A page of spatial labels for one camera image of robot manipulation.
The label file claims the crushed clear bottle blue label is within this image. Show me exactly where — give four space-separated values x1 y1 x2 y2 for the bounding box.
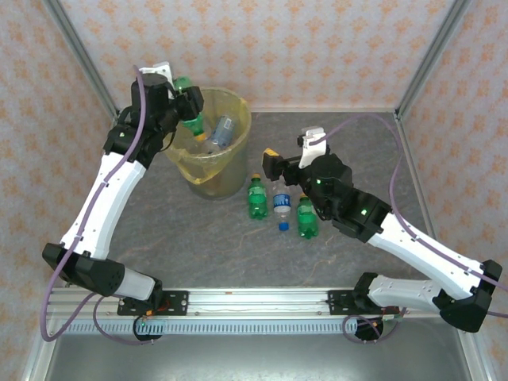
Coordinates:
205 114 238 155

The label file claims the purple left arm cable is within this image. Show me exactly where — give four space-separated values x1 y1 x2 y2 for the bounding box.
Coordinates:
39 65 158 346

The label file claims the green plastic soda bottle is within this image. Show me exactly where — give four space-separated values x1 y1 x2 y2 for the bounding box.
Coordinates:
296 193 321 240
173 75 208 143
247 172 269 221

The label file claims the aluminium corner post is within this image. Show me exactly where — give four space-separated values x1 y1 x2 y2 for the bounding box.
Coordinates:
394 0 474 120
42 0 120 118

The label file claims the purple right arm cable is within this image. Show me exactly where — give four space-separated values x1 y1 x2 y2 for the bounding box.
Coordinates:
317 114 508 344

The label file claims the clear plastic bin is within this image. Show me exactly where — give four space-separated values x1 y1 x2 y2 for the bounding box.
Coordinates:
164 87 252 201

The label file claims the clear bottle blue cap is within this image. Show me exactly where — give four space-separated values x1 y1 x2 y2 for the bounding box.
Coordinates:
272 181 294 233

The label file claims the small green circuit board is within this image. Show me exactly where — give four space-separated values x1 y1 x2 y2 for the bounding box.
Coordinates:
380 305 410 325

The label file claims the grey slotted cable duct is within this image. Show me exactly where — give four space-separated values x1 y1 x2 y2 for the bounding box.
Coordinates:
59 319 360 337

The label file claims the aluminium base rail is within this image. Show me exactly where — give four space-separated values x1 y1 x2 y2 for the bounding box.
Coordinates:
19 113 125 381
394 113 497 381

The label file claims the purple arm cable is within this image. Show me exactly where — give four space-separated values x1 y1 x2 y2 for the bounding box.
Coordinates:
317 114 508 344
39 65 158 346

